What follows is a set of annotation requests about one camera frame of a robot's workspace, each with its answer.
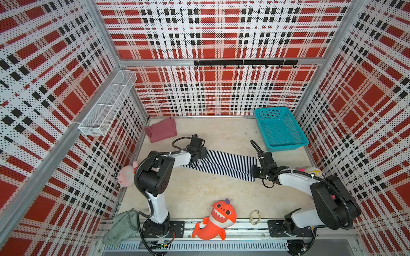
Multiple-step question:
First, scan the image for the black wall hook rail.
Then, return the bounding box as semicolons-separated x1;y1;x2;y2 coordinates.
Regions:
193;59;299;67

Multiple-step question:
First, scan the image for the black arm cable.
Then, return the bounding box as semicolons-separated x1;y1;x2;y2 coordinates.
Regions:
133;136;196;253
249;140;354;229

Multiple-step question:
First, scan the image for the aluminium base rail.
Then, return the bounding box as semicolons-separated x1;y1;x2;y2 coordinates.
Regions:
92;218;359;256

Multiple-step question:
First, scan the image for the green cloth rag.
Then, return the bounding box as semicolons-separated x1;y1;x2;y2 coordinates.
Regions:
102;209;138;246

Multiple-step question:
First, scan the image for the pink pig plush toy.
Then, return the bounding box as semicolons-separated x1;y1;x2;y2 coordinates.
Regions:
117;161;138;188

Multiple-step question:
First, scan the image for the blue white striped tank top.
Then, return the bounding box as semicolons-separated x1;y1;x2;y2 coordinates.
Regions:
183;150;257;182

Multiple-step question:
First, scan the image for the white pink axolotl plush toy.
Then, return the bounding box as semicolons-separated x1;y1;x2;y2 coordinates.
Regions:
298;166;325;178

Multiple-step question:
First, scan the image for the red shark plush toy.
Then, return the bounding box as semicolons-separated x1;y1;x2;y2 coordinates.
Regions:
192;198;237;241

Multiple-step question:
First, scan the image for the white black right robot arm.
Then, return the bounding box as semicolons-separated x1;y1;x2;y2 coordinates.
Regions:
252;149;362;237

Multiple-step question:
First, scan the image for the beige rubber band loop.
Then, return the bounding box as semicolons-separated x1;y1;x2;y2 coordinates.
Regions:
249;210;262;226

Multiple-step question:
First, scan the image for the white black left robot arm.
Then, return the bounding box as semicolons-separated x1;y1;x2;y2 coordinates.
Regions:
134;134;207;237

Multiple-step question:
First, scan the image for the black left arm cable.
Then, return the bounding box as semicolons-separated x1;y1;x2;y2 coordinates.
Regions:
133;136;196;253

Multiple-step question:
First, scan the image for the teal plastic basket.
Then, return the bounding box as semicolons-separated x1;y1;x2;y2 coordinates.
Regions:
254;107;309;152

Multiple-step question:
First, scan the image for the pink ribbed tank top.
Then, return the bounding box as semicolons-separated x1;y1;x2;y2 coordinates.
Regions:
145;117;177;143

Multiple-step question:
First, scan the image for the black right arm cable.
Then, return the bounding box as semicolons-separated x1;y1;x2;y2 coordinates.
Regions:
249;140;354;229

